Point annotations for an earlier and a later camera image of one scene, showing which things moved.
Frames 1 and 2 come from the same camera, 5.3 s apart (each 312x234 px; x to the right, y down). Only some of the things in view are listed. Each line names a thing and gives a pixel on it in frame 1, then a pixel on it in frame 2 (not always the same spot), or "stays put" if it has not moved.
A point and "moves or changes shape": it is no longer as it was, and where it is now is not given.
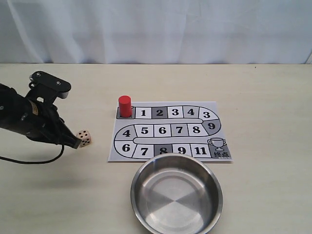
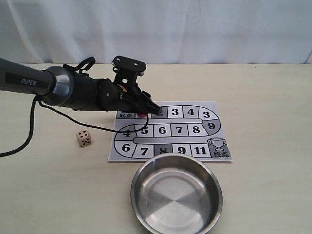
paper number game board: [157, 128] stays put
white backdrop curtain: [196, 31] stays put
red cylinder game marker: [125, 106] moves or changes shape
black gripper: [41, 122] → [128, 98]
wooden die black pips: [84, 135] stays put
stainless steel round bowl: [176, 193] stays put
